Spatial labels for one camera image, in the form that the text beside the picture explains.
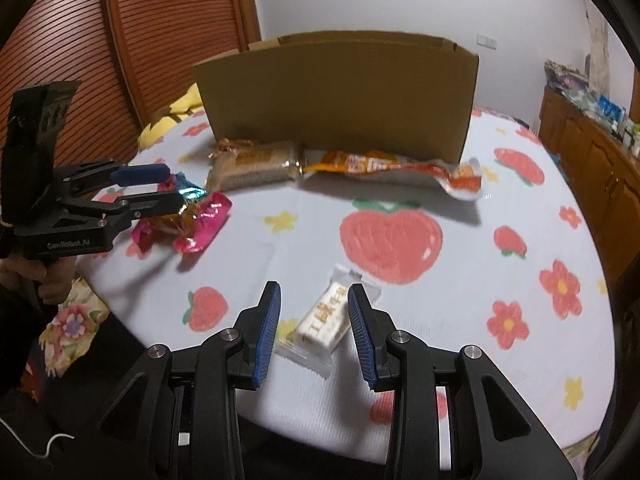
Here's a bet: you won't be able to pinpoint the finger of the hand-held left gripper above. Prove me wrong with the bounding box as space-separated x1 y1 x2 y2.
54 162 172 197
65 189 187 252

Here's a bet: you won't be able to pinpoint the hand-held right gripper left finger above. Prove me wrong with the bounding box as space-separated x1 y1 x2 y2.
75 281 283 480

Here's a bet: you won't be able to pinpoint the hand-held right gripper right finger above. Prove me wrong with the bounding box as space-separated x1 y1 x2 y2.
347 283 581 480

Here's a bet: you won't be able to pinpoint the brown snack packet cyan ends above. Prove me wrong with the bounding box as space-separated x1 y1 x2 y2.
150 172 210 242

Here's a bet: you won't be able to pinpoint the white nougat packet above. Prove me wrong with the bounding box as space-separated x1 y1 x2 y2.
277 265 383 380

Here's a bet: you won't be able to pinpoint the pink snack packet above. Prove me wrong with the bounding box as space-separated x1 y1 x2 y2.
131 191 234 257

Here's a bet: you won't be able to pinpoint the brown bread packet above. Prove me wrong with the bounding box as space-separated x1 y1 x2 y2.
206 137 306 192

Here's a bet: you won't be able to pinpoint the long orange snack packet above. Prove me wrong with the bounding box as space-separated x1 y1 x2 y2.
300 149 484 202

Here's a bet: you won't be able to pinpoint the brown cardboard box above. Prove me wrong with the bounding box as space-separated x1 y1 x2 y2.
192 30 480 165

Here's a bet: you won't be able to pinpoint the person's left hand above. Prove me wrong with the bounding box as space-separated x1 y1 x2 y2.
0 255 77 307

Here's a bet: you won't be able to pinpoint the yellow plush toy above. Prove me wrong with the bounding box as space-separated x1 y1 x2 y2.
137 85 206 151

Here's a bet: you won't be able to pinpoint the wooden louvered wardrobe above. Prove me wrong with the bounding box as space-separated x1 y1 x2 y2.
0 0 263 196

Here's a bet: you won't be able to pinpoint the wooden sideboard cabinet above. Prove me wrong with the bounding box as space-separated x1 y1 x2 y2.
537 85 640 281

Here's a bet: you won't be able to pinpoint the stack of folded clothes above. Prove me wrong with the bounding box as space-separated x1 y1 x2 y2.
545 60 592 97

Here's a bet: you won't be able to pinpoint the blue printed box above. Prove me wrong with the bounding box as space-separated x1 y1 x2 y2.
597 97 627 122

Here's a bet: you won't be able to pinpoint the patterned beige curtain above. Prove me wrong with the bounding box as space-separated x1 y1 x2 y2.
582 5 612 92

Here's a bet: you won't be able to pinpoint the white cable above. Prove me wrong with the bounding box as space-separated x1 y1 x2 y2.
0 417 76 459

